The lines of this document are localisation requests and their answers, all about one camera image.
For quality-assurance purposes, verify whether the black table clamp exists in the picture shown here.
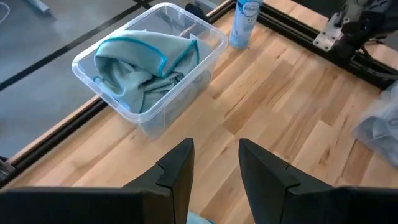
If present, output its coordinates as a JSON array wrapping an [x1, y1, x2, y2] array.
[[185, 2, 211, 24]]

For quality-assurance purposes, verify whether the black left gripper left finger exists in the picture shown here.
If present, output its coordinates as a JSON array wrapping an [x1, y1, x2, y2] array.
[[0, 138, 195, 224]]

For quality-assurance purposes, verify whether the gray microfiber towel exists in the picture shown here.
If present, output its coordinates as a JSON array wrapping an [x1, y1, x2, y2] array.
[[357, 102, 398, 156]]

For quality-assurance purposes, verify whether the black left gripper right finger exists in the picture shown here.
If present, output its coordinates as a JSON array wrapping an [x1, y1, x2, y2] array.
[[239, 139, 398, 224]]

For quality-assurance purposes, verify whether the light blue teal-edged towel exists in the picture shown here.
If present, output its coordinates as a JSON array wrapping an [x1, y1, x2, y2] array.
[[93, 30, 215, 114], [186, 210, 215, 224]]

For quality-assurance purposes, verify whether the light blue spray bottle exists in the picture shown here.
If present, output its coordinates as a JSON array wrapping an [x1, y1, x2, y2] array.
[[229, 0, 264, 50]]

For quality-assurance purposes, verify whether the blue-gray table leg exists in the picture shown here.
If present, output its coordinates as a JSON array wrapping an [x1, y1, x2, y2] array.
[[24, 0, 57, 19]]

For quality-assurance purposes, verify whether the clear plastic bin with label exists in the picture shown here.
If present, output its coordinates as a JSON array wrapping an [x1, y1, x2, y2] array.
[[71, 2, 229, 139]]

